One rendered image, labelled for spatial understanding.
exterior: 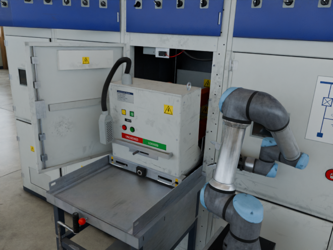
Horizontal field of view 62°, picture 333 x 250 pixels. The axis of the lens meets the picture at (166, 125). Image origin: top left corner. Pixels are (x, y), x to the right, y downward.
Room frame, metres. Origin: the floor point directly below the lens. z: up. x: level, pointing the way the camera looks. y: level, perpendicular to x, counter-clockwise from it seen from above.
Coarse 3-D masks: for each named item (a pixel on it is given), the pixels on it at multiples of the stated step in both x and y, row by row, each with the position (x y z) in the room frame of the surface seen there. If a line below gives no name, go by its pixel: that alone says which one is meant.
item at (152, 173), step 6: (114, 156) 1.62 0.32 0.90; (120, 162) 1.59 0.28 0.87; (126, 162) 1.57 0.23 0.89; (132, 162) 1.55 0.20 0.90; (126, 168) 1.57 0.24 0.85; (132, 168) 1.54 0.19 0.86; (150, 168) 1.48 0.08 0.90; (150, 174) 1.47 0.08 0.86; (156, 174) 1.45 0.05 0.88; (162, 174) 1.43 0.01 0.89; (168, 174) 1.42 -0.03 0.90; (162, 180) 1.43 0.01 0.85; (168, 180) 1.41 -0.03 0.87; (180, 180) 1.36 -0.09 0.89
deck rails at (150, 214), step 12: (108, 156) 1.65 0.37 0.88; (84, 168) 1.48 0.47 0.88; (96, 168) 1.56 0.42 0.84; (60, 180) 1.34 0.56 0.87; (72, 180) 1.40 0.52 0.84; (84, 180) 1.43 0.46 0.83; (192, 180) 1.46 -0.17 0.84; (60, 192) 1.29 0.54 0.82; (168, 192) 1.23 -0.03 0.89; (180, 192) 1.34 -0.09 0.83; (156, 204) 1.14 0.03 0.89; (168, 204) 1.23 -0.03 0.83; (144, 216) 1.06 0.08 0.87; (132, 228) 0.99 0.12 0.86
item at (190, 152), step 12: (120, 84) 1.57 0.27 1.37; (132, 84) 1.60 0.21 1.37; (144, 84) 1.60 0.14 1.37; (156, 84) 1.61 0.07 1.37; (168, 84) 1.61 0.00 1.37; (180, 84) 1.62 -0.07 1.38; (192, 96) 1.46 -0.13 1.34; (192, 108) 1.47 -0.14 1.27; (180, 120) 1.37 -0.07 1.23; (192, 120) 1.48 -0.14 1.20; (180, 132) 1.37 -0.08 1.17; (192, 132) 1.49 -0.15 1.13; (180, 144) 1.38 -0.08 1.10; (192, 144) 1.50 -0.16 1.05; (180, 156) 1.39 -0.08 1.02; (192, 156) 1.51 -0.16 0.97; (180, 168) 1.40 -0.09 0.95
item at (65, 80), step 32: (32, 64) 1.50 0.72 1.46; (64, 64) 1.59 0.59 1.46; (96, 64) 1.73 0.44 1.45; (32, 96) 1.46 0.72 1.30; (64, 96) 1.61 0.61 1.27; (96, 96) 1.76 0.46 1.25; (32, 128) 1.47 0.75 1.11; (64, 128) 1.60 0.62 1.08; (96, 128) 1.75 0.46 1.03; (64, 160) 1.59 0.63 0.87
